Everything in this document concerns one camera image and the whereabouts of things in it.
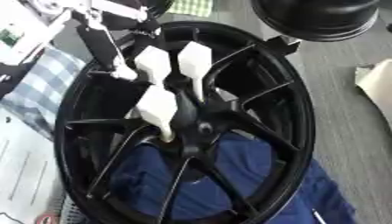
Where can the blue fabric cover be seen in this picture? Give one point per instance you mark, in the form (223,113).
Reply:
(240,163)

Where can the black spoked wheel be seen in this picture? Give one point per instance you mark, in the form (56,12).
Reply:
(265,125)

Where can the white pin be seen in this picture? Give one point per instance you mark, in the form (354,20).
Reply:
(195,59)
(158,108)
(153,62)

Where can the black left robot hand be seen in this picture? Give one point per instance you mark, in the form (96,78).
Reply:
(99,43)

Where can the cream white object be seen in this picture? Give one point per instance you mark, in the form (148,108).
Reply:
(378,84)

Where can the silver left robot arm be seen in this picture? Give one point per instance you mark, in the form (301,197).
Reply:
(35,32)

